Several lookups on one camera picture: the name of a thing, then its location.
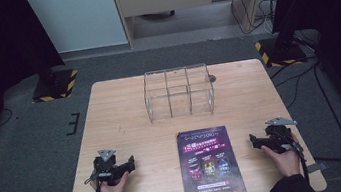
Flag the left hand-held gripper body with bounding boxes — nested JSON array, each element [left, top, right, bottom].
[[90, 147, 125, 189]]

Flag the black stand base striped edge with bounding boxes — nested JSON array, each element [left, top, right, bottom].
[[28, 67, 83, 104], [254, 33, 309, 71]]

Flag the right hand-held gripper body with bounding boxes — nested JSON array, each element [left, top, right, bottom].
[[262, 114, 302, 156]]

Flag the purple magazine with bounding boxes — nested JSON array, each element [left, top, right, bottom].
[[175, 123, 249, 192]]

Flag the thin black floor cable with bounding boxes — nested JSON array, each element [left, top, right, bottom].
[[0, 106, 15, 128]]

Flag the grey tape strip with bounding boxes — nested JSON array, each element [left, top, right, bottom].
[[306, 161, 330, 175]]

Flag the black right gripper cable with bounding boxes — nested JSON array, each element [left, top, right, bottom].
[[289, 134, 312, 187]]

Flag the clear acrylic organizer box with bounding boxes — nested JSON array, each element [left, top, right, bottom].
[[140, 62, 218, 124]]

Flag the person's right hand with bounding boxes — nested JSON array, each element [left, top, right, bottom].
[[258, 132, 305, 182]]

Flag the black hanging cables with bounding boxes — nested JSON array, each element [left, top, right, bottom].
[[229, 0, 282, 39]]

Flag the white cabinet panel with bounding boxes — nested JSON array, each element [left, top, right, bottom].
[[25, 0, 129, 58]]

